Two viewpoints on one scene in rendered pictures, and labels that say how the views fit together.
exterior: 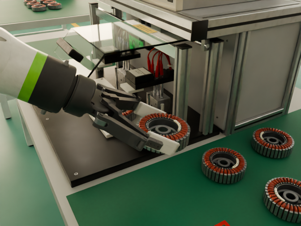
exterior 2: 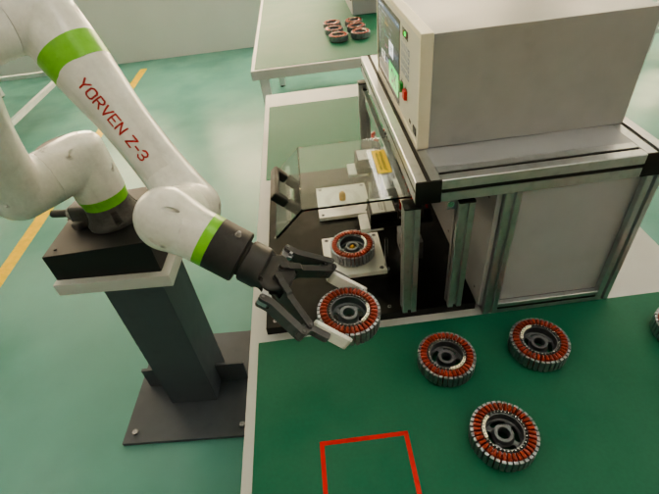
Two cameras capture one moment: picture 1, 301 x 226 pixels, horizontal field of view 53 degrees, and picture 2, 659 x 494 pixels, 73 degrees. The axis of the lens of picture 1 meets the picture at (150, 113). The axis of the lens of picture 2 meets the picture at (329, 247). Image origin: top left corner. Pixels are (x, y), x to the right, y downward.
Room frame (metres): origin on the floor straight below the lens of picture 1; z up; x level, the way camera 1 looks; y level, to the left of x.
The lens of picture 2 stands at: (0.06, -0.26, 1.53)
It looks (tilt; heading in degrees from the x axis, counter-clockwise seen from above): 40 degrees down; 29
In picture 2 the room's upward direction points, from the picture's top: 7 degrees counter-clockwise
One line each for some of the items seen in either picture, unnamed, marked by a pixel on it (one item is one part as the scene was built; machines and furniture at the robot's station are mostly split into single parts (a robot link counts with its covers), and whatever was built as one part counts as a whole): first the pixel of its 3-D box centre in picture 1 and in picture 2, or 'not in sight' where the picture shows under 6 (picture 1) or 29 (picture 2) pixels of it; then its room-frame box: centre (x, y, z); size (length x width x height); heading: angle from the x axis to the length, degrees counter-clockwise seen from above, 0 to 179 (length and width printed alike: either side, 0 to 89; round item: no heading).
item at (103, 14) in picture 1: (127, 27); (381, 138); (0.98, 0.07, 1.03); 0.62 x 0.01 x 0.03; 30
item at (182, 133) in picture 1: (162, 132); (348, 315); (0.53, -0.03, 0.93); 0.11 x 0.11 x 0.04
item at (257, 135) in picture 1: (272, 142); (538, 343); (0.71, -0.35, 0.77); 0.11 x 0.11 x 0.04
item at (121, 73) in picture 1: (126, 76); not in sight; (1.11, 0.09, 0.80); 0.08 x 0.05 x 0.06; 30
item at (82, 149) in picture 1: (109, 106); (353, 230); (0.94, 0.15, 0.76); 0.64 x 0.47 x 0.02; 30
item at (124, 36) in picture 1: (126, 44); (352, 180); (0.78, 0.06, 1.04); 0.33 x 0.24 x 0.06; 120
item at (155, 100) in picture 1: (157, 102); (409, 241); (0.90, -0.03, 0.80); 0.08 x 0.05 x 0.06; 30
